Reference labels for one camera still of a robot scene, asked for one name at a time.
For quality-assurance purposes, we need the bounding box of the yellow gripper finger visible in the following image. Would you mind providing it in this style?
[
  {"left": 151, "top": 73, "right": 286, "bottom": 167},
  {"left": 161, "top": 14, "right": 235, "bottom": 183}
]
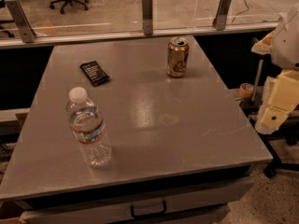
[{"left": 251, "top": 32, "right": 274, "bottom": 55}]

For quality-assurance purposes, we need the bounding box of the orange soda can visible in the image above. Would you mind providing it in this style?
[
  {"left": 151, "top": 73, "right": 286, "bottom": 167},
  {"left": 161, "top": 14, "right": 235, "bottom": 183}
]
[{"left": 167, "top": 37, "right": 189, "bottom": 77}]

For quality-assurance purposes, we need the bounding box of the clear plastic water bottle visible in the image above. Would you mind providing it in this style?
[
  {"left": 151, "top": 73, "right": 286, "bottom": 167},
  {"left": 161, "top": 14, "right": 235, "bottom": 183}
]
[{"left": 66, "top": 87, "right": 112, "bottom": 168}]

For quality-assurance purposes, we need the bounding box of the right metal glass bracket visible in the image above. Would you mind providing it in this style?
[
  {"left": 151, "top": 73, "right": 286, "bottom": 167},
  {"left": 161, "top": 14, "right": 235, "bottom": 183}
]
[{"left": 213, "top": 0, "right": 232, "bottom": 31}]

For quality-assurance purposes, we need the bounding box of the metal glass bracket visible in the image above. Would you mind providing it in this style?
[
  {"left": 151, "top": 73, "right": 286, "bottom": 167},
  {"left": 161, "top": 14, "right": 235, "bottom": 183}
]
[
  {"left": 6, "top": 0, "right": 36, "bottom": 43},
  {"left": 213, "top": 0, "right": 232, "bottom": 31},
  {"left": 142, "top": 0, "right": 153, "bottom": 35}
]

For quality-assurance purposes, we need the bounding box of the green handled metal stand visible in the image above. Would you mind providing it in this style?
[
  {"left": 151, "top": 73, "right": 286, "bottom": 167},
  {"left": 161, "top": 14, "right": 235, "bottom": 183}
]
[{"left": 249, "top": 36, "right": 299, "bottom": 179}]

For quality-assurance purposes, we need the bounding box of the middle metal glass bracket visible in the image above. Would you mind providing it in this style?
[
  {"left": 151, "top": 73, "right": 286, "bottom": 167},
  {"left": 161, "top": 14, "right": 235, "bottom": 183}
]
[{"left": 142, "top": 0, "right": 153, "bottom": 35}]

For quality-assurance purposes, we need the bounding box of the black drawer handle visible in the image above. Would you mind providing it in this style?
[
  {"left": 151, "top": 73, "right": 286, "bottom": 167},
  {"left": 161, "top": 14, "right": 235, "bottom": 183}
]
[{"left": 130, "top": 201, "right": 167, "bottom": 219}]

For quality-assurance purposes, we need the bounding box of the left metal glass bracket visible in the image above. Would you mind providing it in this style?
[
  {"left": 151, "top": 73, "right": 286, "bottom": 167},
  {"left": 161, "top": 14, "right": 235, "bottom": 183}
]
[{"left": 6, "top": 0, "right": 36, "bottom": 43}]

